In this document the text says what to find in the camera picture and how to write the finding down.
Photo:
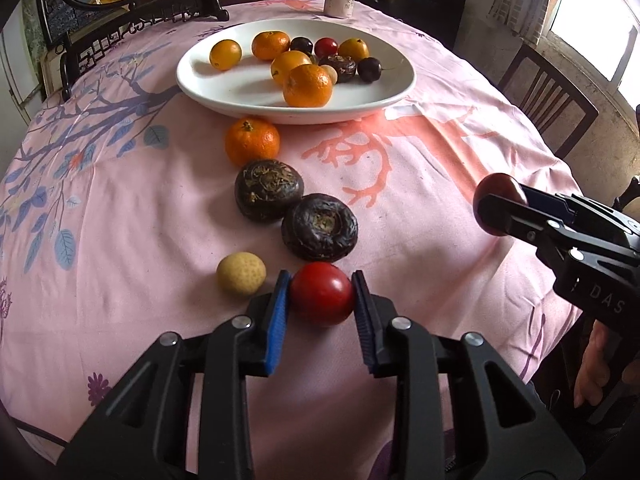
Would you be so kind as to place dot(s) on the lone orange kumquat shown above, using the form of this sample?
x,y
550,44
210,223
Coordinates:
x,y
225,54

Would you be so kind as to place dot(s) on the large dark red plum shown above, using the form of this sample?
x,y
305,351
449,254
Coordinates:
x,y
492,200

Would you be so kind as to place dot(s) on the small red tomato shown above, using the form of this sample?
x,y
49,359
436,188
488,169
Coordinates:
x,y
325,46

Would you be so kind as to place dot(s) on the mandarin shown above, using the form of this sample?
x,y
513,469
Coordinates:
x,y
250,139
266,46
307,86

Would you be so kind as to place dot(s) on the small dark cherry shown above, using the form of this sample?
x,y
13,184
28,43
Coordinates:
x,y
369,70

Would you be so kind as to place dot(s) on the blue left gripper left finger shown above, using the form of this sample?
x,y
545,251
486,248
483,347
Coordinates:
x,y
274,322

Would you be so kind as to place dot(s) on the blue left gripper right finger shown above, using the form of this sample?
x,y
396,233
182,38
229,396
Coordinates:
x,y
367,323

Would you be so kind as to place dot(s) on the pink printed tablecloth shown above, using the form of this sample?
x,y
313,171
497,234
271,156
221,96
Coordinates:
x,y
118,206

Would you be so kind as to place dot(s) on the dark wooden screen stand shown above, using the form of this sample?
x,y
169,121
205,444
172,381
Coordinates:
x,y
82,37

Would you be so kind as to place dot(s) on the yellow kumquat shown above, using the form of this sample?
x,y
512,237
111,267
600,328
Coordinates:
x,y
354,48

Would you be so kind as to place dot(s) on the person's right hand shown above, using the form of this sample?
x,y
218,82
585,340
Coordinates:
x,y
594,373

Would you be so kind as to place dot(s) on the dark wooden chair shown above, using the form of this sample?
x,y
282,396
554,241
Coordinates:
x,y
548,96

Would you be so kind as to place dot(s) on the tan longan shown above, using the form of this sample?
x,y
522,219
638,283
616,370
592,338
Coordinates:
x,y
241,273
332,74

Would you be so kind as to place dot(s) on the large red cherry tomato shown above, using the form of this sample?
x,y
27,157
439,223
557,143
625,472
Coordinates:
x,y
321,294

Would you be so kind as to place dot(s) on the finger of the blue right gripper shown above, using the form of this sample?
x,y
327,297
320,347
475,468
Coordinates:
x,y
529,225
551,205

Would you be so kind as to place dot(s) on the white oval plate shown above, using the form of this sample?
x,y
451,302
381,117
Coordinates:
x,y
223,73

